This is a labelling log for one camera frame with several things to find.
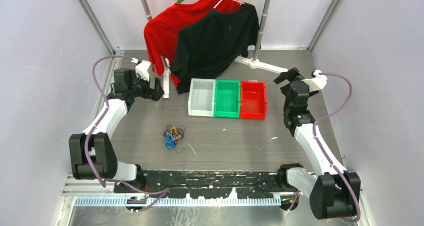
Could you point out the red t-shirt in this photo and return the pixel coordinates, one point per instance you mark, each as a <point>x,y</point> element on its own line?
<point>161,33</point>

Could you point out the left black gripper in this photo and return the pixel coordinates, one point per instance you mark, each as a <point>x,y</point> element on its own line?
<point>154,94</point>

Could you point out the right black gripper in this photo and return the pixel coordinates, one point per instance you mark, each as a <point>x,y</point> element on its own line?
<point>290,75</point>

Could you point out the black t-shirt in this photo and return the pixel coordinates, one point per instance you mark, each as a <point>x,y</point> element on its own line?
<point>206,48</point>

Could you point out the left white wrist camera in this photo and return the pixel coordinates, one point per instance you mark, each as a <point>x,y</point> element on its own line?
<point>142,69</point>

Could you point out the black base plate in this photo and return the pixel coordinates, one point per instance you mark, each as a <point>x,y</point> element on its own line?
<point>205,184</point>

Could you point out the white plastic bin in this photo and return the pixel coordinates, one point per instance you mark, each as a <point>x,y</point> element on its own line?
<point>201,99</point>

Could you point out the red plastic bin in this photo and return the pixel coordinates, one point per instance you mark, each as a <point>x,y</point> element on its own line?
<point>253,100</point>

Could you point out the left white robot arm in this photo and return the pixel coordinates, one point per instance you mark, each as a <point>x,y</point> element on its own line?
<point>91,152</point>

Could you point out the green plastic bin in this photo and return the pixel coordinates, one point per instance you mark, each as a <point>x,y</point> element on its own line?
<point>227,98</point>

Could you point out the white slotted cable duct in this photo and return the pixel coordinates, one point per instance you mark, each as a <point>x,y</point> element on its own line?
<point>132,200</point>

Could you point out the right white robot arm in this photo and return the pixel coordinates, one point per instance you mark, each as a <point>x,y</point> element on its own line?
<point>332,191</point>

